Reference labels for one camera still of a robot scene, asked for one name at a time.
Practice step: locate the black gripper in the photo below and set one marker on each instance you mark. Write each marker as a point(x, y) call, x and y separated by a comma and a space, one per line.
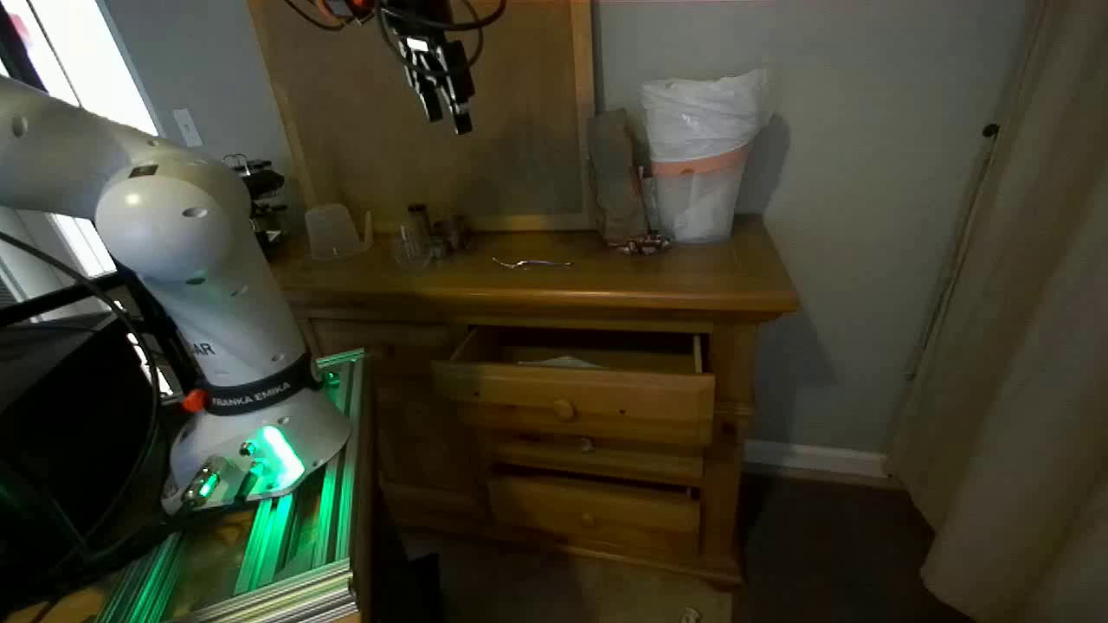
point(422, 48)

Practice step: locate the metal fork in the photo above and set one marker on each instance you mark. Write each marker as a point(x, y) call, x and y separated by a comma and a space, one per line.
point(522, 264)

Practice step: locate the wooden drawer with cloth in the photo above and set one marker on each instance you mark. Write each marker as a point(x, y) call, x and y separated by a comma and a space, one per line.
point(575, 400)

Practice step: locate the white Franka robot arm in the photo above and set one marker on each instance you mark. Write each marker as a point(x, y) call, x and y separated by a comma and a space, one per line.
point(193, 219)

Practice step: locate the narrow wooden drawer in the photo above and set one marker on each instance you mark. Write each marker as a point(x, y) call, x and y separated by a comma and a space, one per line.
point(599, 461)

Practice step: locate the deep wooden drawer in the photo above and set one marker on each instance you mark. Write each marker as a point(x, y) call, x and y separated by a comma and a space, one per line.
point(593, 507)

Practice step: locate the wooden back board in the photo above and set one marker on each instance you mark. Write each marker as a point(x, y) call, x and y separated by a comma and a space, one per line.
point(348, 107)

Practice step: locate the clear drinking glass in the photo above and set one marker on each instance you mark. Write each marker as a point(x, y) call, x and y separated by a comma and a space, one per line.
point(335, 229)

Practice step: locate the brown paper bag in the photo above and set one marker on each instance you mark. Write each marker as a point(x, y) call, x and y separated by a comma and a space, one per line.
point(624, 186)

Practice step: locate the white plastic bag bin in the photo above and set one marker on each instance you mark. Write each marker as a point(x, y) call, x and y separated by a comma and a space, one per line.
point(698, 149)

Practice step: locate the grey blue cloth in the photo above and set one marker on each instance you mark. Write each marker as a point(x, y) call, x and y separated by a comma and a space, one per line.
point(560, 362)

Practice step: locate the bright window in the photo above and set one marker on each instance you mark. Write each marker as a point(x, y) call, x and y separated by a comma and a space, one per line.
point(71, 70)

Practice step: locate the white baseboard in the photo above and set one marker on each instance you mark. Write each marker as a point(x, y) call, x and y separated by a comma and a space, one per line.
point(816, 459)

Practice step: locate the dark grey floor rug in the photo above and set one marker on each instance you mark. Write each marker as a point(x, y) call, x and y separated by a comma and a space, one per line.
point(833, 555)

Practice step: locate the beige curtain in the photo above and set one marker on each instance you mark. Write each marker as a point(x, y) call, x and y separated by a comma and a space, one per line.
point(1025, 347)

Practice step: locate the black camera stand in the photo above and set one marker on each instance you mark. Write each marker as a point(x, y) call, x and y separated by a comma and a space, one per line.
point(265, 193)

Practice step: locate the aluminium frame robot table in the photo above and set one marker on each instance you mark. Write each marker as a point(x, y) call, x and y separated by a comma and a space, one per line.
point(279, 555)

